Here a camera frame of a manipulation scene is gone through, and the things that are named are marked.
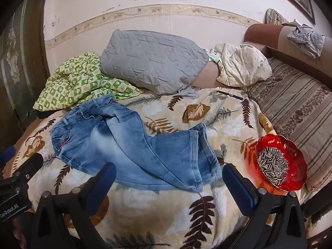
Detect brown sofa backrest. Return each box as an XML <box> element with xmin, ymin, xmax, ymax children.
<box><xmin>245</xmin><ymin>23</ymin><xmax>332</xmax><ymax>76</ymax></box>

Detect pink pillow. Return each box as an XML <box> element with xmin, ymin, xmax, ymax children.
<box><xmin>190</xmin><ymin>58</ymin><xmax>247</xmax><ymax>89</ymax></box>

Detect leaf print blanket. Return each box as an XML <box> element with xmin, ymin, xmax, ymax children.
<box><xmin>12</xmin><ymin>87</ymin><xmax>306</xmax><ymax>249</ymax></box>

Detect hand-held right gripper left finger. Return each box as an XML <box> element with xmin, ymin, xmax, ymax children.
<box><xmin>24</xmin><ymin>162</ymin><xmax>117</xmax><ymax>249</ymax></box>

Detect pale teal white cloth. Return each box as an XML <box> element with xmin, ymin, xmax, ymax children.
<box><xmin>205</xmin><ymin>48</ymin><xmax>223</xmax><ymax>64</ymax></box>

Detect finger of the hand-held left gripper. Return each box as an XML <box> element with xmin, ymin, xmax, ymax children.
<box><xmin>0</xmin><ymin>146</ymin><xmax>16</xmax><ymax>162</ymax></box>
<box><xmin>12</xmin><ymin>153</ymin><xmax>44</xmax><ymax>181</ymax></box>

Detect green checkered quilt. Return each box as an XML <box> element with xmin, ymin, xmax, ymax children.
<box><xmin>33</xmin><ymin>52</ymin><xmax>144</xmax><ymax>112</ymax></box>

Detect wooden door with glass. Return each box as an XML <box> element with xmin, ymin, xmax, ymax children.
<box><xmin>0</xmin><ymin>0</ymin><xmax>51</xmax><ymax>135</ymax></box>

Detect red glass bowl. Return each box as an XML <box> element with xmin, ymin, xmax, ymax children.
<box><xmin>255</xmin><ymin>134</ymin><xmax>308</xmax><ymax>191</ymax></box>

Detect striped cushion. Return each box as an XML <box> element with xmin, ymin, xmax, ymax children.
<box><xmin>265</xmin><ymin>8</ymin><xmax>288</xmax><ymax>25</ymax></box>

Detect blue jeans pants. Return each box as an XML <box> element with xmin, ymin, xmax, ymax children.
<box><xmin>50</xmin><ymin>93</ymin><xmax>223</xmax><ymax>193</ymax></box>

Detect grey crumpled cloth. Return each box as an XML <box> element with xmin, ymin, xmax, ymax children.
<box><xmin>287</xmin><ymin>24</ymin><xmax>326</xmax><ymax>59</ymax></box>

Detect pile of sunflower seeds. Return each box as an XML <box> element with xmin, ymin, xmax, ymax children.
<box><xmin>257</xmin><ymin>146</ymin><xmax>289</xmax><ymax>187</ymax></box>

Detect dark cloth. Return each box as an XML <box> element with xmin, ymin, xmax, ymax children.
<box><xmin>34</xmin><ymin>107</ymin><xmax>68</xmax><ymax>119</ymax></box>

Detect black pen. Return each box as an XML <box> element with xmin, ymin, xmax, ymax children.
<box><xmin>216</xmin><ymin>90</ymin><xmax>244</xmax><ymax>100</ymax></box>

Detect cream floral pillow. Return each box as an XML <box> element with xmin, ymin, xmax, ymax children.
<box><xmin>212</xmin><ymin>43</ymin><xmax>273</xmax><ymax>87</ymax></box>

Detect grey quilted pillow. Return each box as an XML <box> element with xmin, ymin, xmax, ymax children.
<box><xmin>100</xmin><ymin>29</ymin><xmax>210</xmax><ymax>99</ymax></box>

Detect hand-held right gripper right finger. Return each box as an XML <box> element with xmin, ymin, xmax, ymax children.
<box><xmin>222</xmin><ymin>163</ymin><xmax>308</xmax><ymax>249</ymax></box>

